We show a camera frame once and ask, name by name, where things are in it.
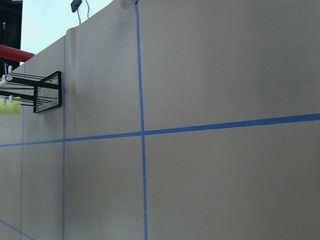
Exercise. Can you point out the yellow cup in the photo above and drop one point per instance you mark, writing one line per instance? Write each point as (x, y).
(13, 107)

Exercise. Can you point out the red bottle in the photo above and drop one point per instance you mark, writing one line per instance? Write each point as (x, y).
(14, 54)

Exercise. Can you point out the black wire cup rack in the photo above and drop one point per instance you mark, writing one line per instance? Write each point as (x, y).
(41, 93)

